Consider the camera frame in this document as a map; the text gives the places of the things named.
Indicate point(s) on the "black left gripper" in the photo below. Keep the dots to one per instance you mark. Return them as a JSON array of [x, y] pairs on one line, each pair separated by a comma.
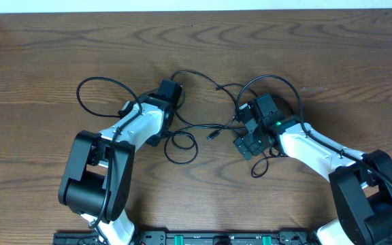
[[164, 128]]

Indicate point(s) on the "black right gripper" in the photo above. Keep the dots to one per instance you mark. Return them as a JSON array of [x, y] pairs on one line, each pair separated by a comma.
[[247, 146]]

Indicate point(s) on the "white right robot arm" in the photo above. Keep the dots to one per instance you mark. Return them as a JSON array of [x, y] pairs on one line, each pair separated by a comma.
[[361, 183]]

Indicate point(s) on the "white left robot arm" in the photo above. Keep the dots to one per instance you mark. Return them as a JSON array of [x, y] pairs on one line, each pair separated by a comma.
[[98, 172]]

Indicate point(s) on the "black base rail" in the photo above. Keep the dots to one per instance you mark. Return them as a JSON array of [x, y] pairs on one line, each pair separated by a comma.
[[169, 238]]

